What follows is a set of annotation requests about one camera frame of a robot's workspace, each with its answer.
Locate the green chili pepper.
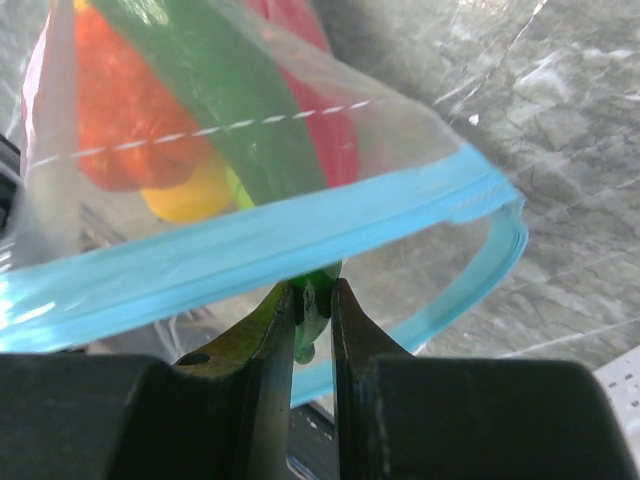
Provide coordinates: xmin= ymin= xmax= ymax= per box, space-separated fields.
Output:
xmin=87 ymin=0 xmax=346 ymax=365

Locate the white plastic basket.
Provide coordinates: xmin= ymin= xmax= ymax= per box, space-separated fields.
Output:
xmin=594 ymin=347 xmax=640 ymax=448

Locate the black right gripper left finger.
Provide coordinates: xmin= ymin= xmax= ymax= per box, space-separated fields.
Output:
xmin=1 ymin=283 xmax=295 ymax=479

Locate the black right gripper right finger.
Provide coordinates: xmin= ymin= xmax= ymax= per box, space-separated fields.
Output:
xmin=331 ymin=279 xmax=639 ymax=479

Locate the clear zip top bag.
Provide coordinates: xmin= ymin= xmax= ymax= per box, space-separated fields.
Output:
xmin=0 ymin=0 xmax=640 ymax=409

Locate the green cabbage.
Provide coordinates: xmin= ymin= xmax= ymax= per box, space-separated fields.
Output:
xmin=225 ymin=166 xmax=254 ymax=210

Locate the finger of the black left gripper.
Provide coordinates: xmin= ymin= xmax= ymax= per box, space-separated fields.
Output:
xmin=0 ymin=135 xmax=23 ymax=235

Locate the red chili pepper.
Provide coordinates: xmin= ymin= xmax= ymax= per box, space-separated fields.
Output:
xmin=245 ymin=0 xmax=360 ymax=187

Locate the yellow apple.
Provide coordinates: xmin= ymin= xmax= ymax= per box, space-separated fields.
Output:
xmin=140 ymin=157 xmax=232 ymax=224

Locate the orange tangerine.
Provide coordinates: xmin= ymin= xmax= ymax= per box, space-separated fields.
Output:
xmin=74 ymin=1 xmax=214 ymax=191

